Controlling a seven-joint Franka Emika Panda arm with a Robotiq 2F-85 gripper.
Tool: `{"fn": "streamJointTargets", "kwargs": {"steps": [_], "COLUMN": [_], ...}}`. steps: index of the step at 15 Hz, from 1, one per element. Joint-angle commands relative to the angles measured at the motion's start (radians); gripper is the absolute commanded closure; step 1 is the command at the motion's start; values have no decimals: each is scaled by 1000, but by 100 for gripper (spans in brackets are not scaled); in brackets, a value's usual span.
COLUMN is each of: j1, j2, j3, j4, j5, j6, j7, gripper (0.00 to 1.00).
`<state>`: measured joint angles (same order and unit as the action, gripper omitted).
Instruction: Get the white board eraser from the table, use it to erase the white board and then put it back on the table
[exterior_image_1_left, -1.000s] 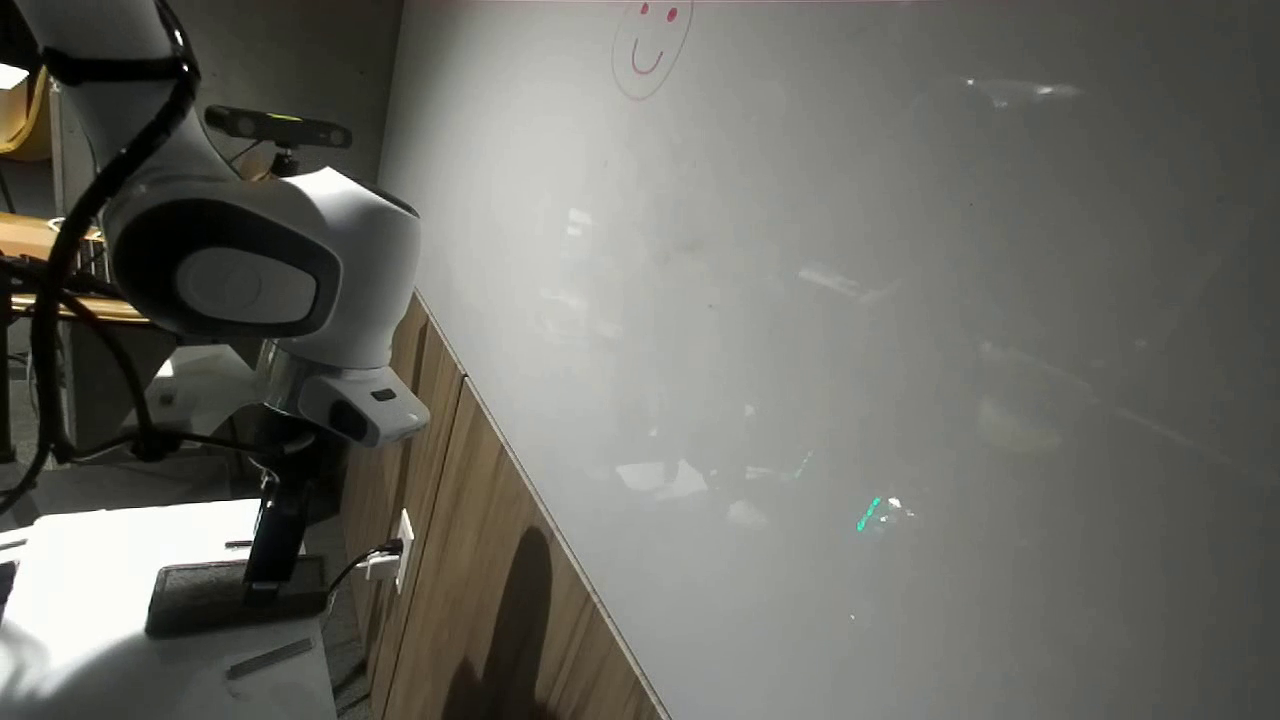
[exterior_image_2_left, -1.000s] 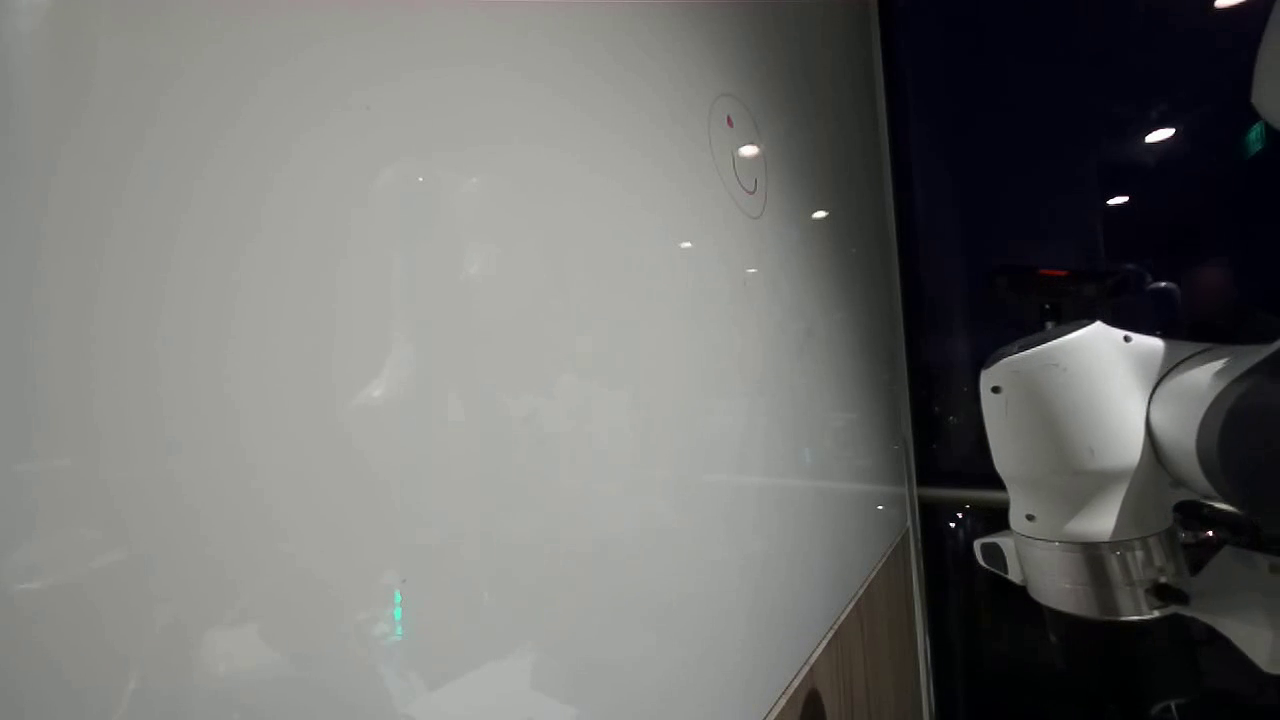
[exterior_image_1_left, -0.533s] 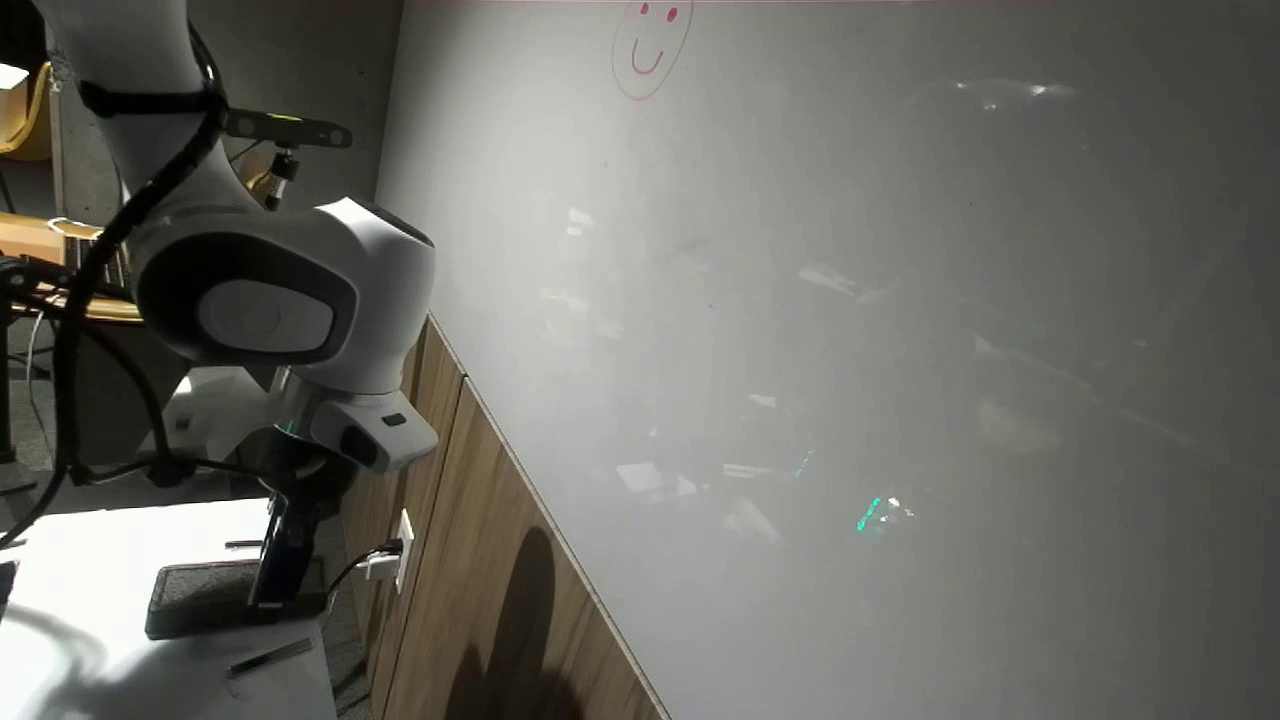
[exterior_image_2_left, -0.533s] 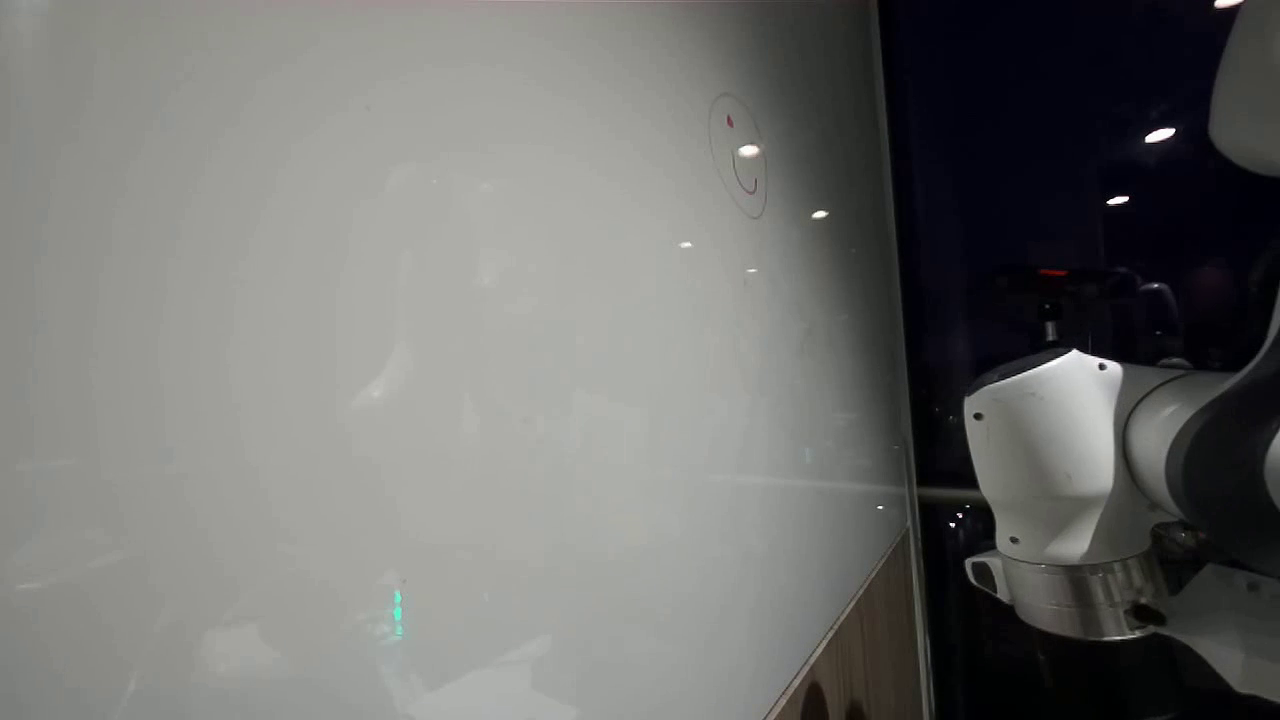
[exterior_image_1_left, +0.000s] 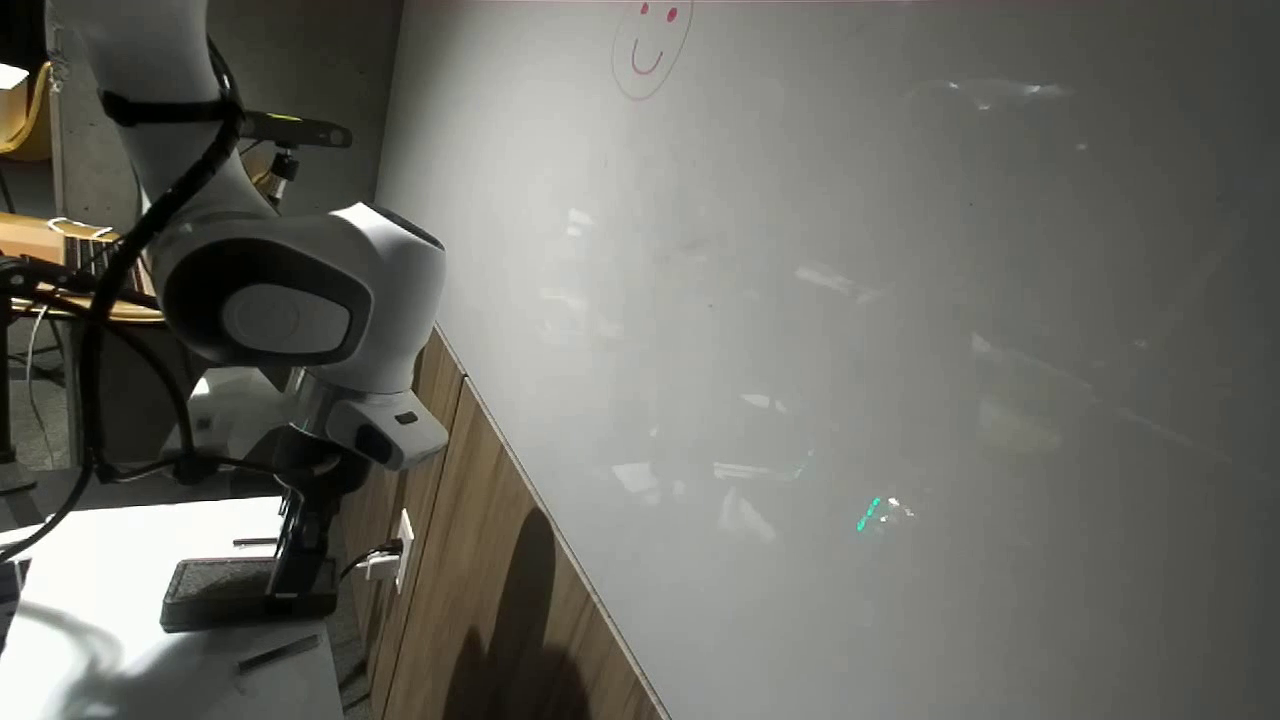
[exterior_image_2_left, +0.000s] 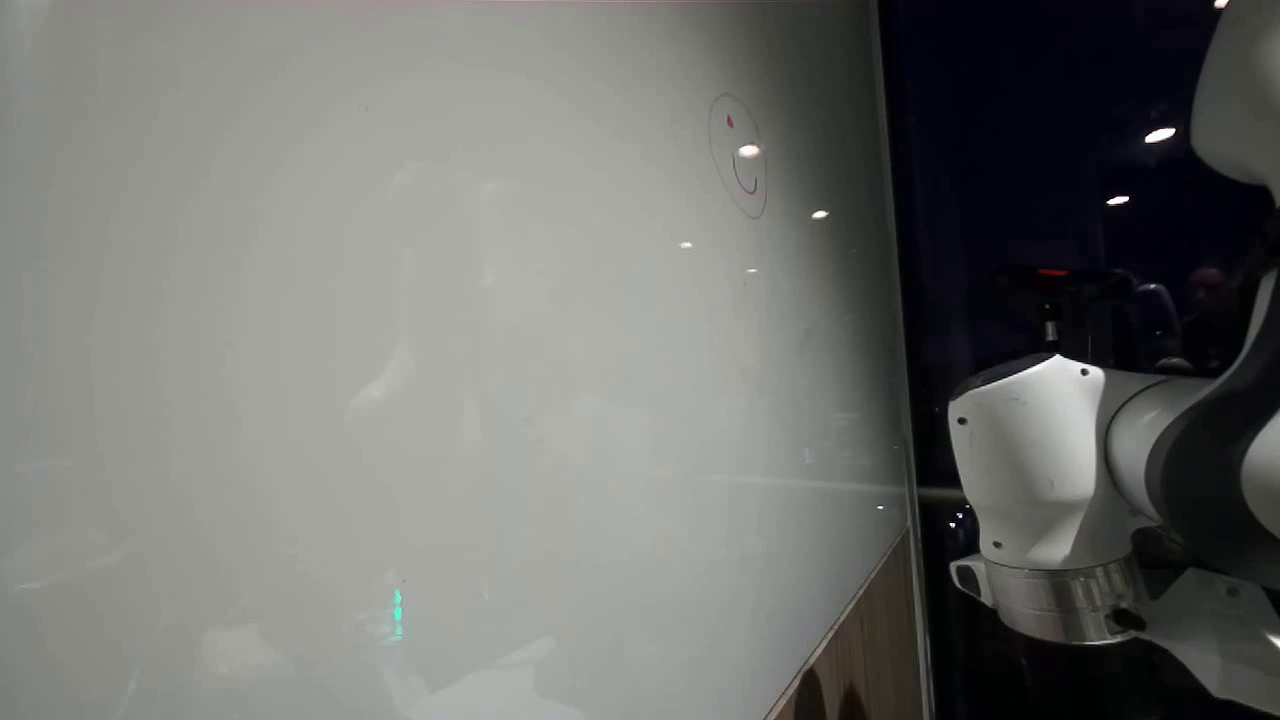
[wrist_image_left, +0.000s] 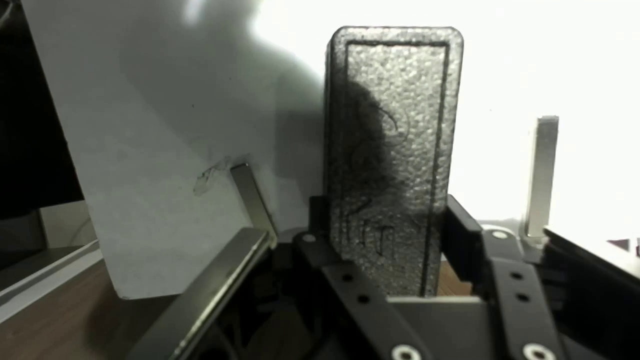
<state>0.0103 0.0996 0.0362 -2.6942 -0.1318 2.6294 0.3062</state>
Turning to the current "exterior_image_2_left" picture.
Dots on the large white wall whiteboard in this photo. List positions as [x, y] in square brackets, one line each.
[400, 332]

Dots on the round ceiling lamp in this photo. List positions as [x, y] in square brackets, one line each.
[1161, 135]
[1118, 202]

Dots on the grey horizontal rail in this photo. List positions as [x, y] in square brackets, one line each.
[943, 494]

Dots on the wooden wall panel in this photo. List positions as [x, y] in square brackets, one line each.
[872, 652]

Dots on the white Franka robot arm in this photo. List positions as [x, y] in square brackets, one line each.
[1042, 452]

